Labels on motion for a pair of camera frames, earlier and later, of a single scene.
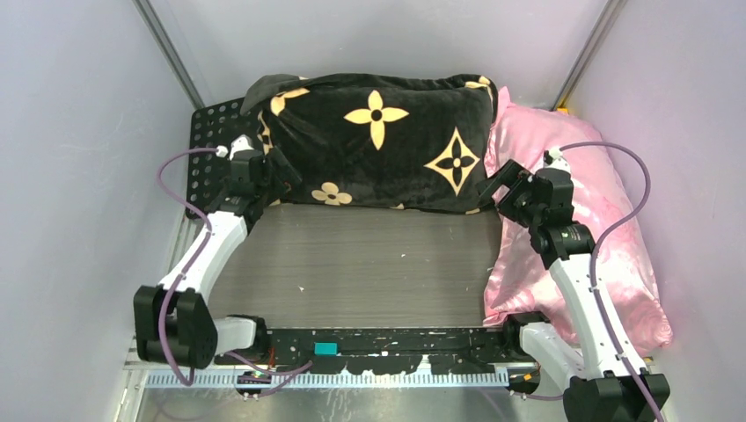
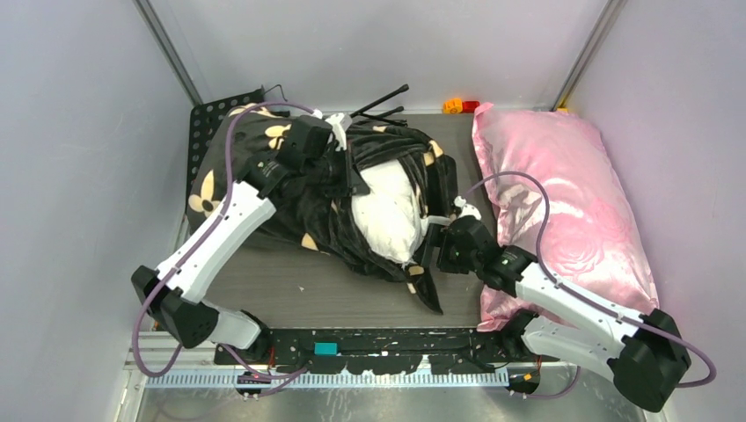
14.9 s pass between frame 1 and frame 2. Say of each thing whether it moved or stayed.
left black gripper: moved
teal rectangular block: stayed
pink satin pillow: stayed
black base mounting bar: stayed
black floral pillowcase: moved
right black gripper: moved
